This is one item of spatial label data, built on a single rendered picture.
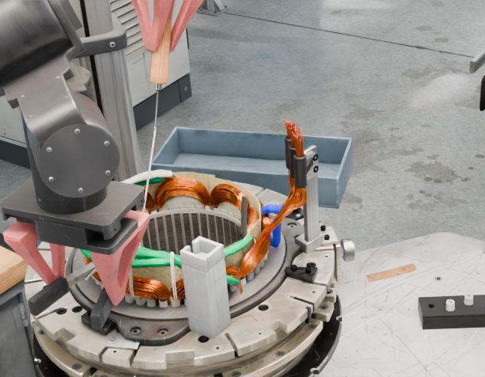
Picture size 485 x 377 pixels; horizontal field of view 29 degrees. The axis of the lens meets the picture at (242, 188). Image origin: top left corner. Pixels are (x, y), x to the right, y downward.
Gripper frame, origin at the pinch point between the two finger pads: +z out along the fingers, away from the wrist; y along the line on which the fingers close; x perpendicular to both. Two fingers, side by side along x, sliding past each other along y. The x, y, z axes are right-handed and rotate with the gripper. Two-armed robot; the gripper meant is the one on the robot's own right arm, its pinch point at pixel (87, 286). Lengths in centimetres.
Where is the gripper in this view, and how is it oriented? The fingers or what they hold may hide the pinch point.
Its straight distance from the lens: 82.6
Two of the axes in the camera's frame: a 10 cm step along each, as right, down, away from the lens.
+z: 0.5, 8.7, 5.0
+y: 9.3, 1.5, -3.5
